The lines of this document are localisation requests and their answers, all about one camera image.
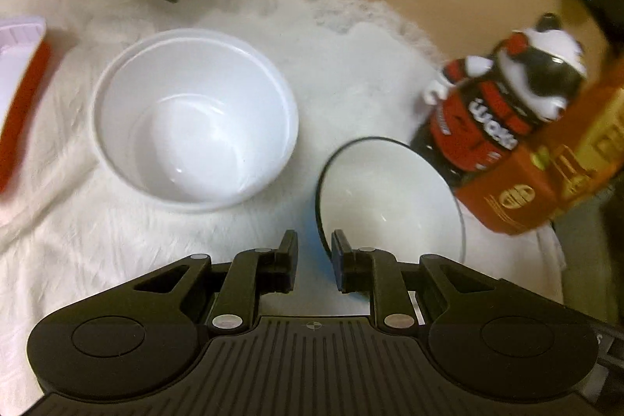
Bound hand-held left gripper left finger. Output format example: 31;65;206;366
133;230;299;332

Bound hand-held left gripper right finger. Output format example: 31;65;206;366
331;230;499;329

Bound black-rimmed white bowl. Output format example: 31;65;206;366
314;137;466;300

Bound white plastic bowl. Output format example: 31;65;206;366
92;28;299;213

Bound white fringed cloth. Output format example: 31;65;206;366
0;0;566;402

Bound panda figurine in red jacket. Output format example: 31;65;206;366
409;12;588;190

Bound red tray with white inside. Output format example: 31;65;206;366
0;17;52;197

